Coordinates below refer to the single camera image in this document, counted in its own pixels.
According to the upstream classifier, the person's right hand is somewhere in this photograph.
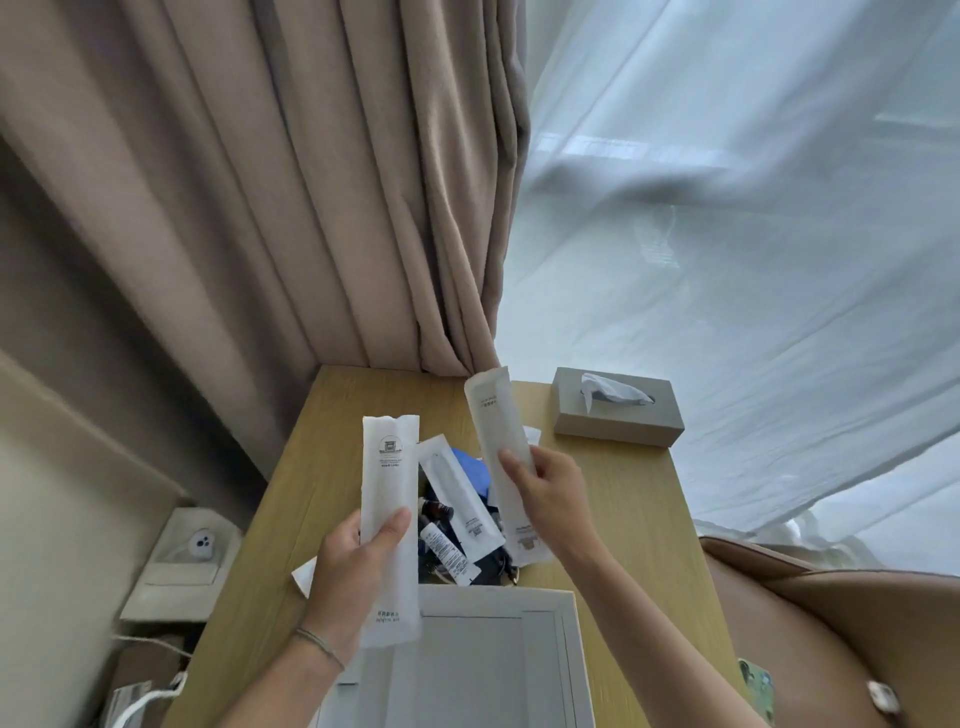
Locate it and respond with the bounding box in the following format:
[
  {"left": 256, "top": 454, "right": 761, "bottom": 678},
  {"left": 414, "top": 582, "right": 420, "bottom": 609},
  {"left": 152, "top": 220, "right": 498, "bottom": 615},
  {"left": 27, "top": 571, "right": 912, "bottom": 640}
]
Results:
[{"left": 497, "top": 445, "right": 603, "bottom": 565}]

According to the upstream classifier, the beige curtain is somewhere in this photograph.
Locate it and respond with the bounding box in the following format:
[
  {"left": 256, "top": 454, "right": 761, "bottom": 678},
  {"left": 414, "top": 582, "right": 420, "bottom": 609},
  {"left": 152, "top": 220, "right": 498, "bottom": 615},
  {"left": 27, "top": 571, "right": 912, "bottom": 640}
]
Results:
[{"left": 0, "top": 0, "right": 532, "bottom": 481}]

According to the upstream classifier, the clear-window white toothbrush sachet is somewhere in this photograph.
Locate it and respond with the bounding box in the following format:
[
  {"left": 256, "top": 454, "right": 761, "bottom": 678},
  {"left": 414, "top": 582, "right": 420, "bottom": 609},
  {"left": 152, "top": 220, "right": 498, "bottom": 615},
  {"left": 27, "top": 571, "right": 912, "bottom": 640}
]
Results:
[{"left": 414, "top": 433, "right": 508, "bottom": 564}]

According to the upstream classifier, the thin wrist bracelet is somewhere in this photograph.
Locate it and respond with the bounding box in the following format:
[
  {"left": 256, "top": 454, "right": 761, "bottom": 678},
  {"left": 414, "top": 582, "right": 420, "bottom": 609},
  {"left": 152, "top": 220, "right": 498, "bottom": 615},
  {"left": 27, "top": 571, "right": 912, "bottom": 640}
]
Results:
[{"left": 293, "top": 627, "right": 347, "bottom": 672}]

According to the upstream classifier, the brown leather chair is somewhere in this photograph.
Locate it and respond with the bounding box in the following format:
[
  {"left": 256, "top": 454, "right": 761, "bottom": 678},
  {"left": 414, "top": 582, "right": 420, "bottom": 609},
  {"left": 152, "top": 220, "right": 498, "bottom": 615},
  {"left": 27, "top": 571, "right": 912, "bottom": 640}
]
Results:
[{"left": 697, "top": 535, "right": 960, "bottom": 728}]

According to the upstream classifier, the person's right forearm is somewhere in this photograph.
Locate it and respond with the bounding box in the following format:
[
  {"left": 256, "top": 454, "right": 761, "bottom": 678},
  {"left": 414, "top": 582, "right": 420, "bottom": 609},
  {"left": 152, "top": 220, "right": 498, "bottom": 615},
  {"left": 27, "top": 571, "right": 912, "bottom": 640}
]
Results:
[{"left": 564, "top": 541, "right": 770, "bottom": 728}]

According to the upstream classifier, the small tube with white label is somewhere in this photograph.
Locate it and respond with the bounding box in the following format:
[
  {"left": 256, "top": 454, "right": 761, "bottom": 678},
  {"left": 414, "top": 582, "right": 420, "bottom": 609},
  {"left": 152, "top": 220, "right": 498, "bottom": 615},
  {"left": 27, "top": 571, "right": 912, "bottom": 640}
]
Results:
[{"left": 418, "top": 521, "right": 482, "bottom": 588}]

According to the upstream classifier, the white cable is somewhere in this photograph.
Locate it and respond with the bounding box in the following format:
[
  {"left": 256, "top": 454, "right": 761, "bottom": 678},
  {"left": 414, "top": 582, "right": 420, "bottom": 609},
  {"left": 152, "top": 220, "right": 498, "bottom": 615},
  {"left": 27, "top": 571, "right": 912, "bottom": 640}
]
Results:
[{"left": 112, "top": 634, "right": 190, "bottom": 728}]

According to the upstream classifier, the plain white paper sachet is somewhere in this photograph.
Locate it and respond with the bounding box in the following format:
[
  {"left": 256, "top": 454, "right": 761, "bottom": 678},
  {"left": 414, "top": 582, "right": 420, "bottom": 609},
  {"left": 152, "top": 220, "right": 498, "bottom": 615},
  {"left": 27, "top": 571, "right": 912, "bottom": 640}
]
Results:
[{"left": 463, "top": 366, "right": 557, "bottom": 569}]

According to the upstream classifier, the green patterned card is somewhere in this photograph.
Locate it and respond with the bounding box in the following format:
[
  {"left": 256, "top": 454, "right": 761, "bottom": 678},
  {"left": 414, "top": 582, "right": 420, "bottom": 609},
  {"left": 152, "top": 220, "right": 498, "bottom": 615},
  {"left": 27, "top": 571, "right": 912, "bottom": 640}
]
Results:
[{"left": 737, "top": 657, "right": 777, "bottom": 726}]

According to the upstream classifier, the white square base pad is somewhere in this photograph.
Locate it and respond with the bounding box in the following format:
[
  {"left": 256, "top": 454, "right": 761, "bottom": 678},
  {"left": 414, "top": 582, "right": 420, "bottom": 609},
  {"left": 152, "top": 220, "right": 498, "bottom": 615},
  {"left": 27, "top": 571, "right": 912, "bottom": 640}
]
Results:
[{"left": 119, "top": 507, "right": 244, "bottom": 624}]

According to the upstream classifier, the white sachet with square print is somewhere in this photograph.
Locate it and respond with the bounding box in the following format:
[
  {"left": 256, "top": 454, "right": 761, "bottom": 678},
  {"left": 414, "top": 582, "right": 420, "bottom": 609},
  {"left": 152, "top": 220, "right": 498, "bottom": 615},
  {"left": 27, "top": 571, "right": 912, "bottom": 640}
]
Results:
[{"left": 358, "top": 414, "right": 423, "bottom": 651}]

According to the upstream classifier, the blue plastic packet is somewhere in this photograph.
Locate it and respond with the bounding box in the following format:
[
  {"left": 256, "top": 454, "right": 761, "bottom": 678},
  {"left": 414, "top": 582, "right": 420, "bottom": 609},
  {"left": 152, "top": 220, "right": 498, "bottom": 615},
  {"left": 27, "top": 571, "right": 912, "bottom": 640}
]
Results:
[{"left": 450, "top": 447, "right": 493, "bottom": 501}]

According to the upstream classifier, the white sheer curtain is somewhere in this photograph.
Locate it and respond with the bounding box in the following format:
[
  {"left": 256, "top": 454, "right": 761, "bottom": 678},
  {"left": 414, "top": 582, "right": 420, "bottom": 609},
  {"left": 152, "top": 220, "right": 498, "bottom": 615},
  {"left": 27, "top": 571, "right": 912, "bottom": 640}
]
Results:
[{"left": 495, "top": 0, "right": 960, "bottom": 577}]

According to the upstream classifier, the person's left forearm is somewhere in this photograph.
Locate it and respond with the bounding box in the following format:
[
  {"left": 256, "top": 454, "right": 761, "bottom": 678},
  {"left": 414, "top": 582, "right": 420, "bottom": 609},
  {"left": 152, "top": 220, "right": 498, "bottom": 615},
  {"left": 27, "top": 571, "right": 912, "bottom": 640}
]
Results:
[{"left": 213, "top": 628, "right": 354, "bottom": 728}]

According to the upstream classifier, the grey tissue box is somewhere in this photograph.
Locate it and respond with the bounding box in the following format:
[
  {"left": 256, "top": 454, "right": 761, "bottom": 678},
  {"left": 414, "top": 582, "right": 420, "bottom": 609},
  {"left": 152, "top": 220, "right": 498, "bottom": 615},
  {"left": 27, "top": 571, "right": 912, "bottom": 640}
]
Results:
[{"left": 552, "top": 366, "right": 686, "bottom": 450}]

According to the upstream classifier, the white tissue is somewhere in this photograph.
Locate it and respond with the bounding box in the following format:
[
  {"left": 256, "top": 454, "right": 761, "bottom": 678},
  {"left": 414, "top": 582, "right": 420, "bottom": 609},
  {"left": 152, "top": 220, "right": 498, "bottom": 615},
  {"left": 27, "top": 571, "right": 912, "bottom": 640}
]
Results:
[{"left": 579, "top": 372, "right": 656, "bottom": 414}]

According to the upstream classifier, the person's left hand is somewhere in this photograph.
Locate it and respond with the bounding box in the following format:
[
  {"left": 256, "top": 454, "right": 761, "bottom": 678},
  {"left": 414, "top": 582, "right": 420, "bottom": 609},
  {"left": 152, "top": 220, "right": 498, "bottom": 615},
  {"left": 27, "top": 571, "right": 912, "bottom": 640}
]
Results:
[{"left": 300, "top": 506, "right": 414, "bottom": 666}]

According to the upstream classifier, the white rectangular tray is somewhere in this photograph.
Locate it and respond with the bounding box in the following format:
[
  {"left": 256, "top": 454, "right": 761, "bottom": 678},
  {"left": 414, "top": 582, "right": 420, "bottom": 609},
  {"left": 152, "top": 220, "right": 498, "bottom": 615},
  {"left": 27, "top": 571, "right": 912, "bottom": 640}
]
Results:
[{"left": 313, "top": 584, "right": 598, "bottom": 728}]

